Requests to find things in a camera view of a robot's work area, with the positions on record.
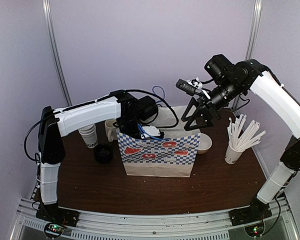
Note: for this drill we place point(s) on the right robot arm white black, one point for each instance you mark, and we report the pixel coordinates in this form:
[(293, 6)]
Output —
[(232, 80)]

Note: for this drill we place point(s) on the aluminium front rail frame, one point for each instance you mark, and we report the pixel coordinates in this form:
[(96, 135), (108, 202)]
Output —
[(213, 225)]

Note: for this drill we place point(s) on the stack of black cup lids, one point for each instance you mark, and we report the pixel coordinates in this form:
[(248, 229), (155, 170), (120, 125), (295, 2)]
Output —
[(103, 153)]

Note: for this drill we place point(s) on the right aluminium corner post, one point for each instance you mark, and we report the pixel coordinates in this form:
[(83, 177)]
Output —
[(254, 28)]

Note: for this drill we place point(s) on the cream ceramic mug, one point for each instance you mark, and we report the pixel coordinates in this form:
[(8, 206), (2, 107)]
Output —
[(110, 130)]

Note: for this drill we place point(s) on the bundle of white wrapped straws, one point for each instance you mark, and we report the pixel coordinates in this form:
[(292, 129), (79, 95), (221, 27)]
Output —
[(240, 138)]

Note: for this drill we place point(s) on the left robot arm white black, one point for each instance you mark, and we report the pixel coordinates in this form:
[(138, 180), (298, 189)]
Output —
[(55, 124)]

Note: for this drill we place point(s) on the white cup holding straws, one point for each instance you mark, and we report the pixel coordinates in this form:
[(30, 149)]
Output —
[(231, 155)]

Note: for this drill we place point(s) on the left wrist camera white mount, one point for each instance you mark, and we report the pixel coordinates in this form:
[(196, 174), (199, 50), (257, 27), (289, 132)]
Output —
[(150, 132)]

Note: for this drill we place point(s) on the white ceramic bowl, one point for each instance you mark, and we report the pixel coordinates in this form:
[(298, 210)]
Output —
[(205, 143)]

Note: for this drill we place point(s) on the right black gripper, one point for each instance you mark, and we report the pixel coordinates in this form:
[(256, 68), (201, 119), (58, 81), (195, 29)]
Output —
[(206, 108)]

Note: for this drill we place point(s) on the checkered paper takeout bag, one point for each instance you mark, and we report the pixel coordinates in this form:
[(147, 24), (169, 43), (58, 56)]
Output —
[(172, 157)]

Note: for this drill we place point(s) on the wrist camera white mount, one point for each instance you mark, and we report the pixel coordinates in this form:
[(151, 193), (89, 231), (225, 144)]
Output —
[(150, 132), (193, 87)]

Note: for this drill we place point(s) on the stack of white paper cups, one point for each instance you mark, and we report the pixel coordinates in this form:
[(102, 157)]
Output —
[(89, 135)]

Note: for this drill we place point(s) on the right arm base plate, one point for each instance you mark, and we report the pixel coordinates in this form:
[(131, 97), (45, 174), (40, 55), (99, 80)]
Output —
[(247, 215)]

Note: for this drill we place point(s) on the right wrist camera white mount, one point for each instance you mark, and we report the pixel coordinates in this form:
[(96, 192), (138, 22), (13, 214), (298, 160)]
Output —
[(193, 87)]

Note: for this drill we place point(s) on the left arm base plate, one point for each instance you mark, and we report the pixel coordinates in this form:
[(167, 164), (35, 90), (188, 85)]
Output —
[(60, 216)]

